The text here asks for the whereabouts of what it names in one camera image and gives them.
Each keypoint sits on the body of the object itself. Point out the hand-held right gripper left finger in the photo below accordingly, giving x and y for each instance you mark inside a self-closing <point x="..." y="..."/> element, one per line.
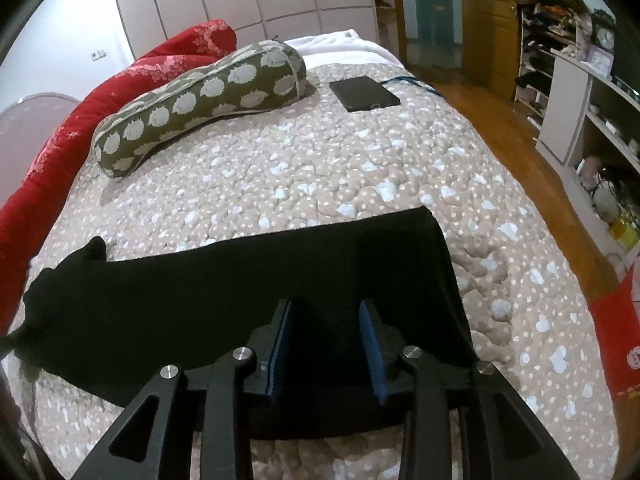
<point x="280" y="342"/>

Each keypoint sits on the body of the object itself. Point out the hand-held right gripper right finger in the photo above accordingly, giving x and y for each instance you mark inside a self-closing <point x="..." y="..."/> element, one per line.
<point x="371" y="345"/>

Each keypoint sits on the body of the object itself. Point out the black pants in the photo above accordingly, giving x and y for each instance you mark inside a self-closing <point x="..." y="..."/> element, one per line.
<point x="200" y="300"/>

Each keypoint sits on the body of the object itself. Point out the beige quilted bedspread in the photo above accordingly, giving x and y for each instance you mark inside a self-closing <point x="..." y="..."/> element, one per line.
<point x="350" y="175"/>

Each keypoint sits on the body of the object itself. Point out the red bag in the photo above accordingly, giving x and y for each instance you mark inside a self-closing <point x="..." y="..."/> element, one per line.
<point x="615" y="330"/>

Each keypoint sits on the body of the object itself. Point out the black phone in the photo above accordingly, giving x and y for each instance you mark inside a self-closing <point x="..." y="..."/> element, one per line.
<point x="365" y="94"/>

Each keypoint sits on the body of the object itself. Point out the green hedgehog print pillow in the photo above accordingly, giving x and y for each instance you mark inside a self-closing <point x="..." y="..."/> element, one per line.
<point x="200" y="95"/>

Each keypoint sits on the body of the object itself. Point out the yellow bottle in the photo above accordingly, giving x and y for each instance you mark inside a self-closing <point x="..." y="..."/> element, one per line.
<point x="624" y="232"/>

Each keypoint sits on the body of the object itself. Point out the red floral duvet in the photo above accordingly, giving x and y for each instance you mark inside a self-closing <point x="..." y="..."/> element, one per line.
<point x="50" y="160"/>

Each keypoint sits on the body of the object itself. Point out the white bed sheet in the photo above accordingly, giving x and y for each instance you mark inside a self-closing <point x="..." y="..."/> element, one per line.
<point x="340" y="45"/>

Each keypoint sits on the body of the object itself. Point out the white shelf unit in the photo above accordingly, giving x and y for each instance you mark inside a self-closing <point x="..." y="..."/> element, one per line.
<point x="565" y="110"/>

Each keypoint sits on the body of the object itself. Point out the white shoe rack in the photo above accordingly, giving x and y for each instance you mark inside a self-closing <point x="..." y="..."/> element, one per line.
<point x="537" y="60"/>

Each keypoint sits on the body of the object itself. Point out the white bed headboard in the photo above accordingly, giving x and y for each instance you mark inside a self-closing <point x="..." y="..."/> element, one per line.
<point x="30" y="115"/>

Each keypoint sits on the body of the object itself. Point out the teal door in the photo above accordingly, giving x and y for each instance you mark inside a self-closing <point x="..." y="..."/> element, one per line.
<point x="431" y="5"/>

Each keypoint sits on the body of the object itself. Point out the wooden door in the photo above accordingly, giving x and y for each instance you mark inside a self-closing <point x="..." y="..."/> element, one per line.
<point x="490" y="20"/>

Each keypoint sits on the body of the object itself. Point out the round table clock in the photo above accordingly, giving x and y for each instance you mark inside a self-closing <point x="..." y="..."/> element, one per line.
<point x="605" y="37"/>

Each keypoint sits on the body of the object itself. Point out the wall thermostat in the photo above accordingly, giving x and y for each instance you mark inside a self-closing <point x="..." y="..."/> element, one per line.
<point x="98" y="54"/>

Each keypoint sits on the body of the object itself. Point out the pink picture frame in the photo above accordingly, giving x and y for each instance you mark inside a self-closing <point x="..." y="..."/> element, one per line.
<point x="601" y="62"/>

